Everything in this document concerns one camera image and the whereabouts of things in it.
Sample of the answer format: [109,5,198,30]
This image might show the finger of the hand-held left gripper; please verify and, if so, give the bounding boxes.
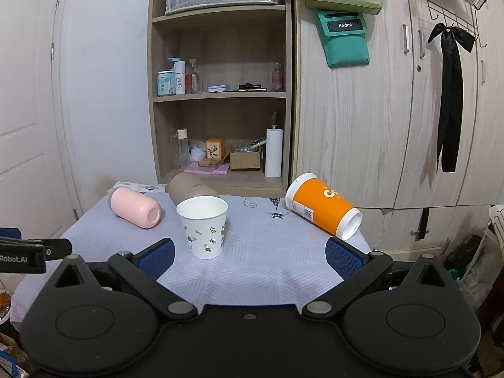
[0,227,73,261]

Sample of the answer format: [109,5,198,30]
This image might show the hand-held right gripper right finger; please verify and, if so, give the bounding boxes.
[302,237,464,319]

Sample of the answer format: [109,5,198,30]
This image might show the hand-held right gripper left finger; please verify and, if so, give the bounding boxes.
[38,238,198,320]

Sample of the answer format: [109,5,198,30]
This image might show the orange paper cup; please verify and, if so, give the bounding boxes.
[285,172,363,241]

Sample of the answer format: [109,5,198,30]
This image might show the white floral paper cup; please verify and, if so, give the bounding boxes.
[176,196,229,260]

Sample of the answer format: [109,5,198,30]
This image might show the pink cup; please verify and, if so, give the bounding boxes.
[109,187,162,229]

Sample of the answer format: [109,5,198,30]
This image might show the tan cup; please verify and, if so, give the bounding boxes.
[168,172,221,206]

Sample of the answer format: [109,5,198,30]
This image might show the pale patterned tablecloth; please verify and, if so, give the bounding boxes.
[10,183,373,324]

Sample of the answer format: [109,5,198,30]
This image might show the pink paper pad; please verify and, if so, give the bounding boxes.
[184,162,231,175]

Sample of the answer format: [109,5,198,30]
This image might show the clear bottle with beige cap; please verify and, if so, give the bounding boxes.
[177,128,191,168]

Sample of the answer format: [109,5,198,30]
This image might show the yellow floral box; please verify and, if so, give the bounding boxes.
[205,138,226,161]

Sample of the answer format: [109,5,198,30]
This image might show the dark cloth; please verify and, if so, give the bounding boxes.
[444,235,490,281]

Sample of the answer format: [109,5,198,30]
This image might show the white paper roll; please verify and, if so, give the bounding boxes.
[265,128,284,179]

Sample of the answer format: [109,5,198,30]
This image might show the small cardboard box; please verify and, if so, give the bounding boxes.
[229,150,262,171]

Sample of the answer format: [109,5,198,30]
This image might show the wooden wardrobe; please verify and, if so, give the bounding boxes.
[291,0,504,253]

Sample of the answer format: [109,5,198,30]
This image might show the white fabric pile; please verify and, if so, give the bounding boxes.
[462,205,504,312]

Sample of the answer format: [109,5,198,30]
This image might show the white door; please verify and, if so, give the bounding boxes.
[0,0,81,223]

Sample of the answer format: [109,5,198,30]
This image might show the wooden shelf unit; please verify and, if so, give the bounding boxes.
[147,0,294,198]

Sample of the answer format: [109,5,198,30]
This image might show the light blue container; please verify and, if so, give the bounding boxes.
[157,71,176,97]

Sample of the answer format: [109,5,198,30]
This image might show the clear bottle with orange liquid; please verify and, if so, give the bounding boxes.
[185,59,198,95]

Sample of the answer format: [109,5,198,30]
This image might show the white bottle with blue cap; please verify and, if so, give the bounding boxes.
[168,57,186,95]

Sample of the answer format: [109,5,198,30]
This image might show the pink perfume bottle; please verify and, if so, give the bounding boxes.
[271,62,285,92]

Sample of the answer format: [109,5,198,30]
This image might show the black ribbon bow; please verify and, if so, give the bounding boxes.
[428,24,477,173]

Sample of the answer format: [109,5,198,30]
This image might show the teal pouch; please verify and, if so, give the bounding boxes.
[316,10,371,70]

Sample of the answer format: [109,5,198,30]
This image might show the black strap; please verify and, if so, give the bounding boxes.
[418,207,430,240]

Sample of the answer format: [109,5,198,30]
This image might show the black wire hook rack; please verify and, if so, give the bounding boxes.
[423,0,489,49]

